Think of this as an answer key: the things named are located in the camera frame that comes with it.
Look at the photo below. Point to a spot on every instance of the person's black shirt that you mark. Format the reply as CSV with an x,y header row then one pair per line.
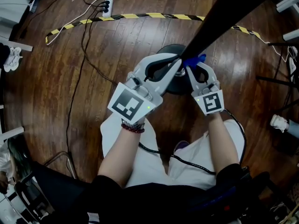
x,y
151,202

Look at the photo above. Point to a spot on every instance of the person's purple shoe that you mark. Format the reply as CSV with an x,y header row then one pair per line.
x,y
181,146

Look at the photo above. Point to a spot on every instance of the white mop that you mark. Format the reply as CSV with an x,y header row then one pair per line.
x,y
32,7

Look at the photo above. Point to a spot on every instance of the person's left forearm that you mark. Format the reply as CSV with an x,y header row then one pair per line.
x,y
121,153

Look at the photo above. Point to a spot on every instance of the person's white trousers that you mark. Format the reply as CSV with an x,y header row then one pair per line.
x,y
149,169

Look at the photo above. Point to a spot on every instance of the blue cloth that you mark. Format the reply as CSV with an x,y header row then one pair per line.
x,y
190,62

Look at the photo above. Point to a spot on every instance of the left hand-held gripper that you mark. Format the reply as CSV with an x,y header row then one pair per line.
x,y
127,101

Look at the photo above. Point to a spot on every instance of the yellow black hazard tape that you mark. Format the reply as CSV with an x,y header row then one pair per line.
x,y
130,16

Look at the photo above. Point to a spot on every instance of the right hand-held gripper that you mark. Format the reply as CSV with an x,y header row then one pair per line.
x,y
211,102

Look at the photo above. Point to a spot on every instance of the black coat rack stand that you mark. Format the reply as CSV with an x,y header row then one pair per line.
x,y
210,31

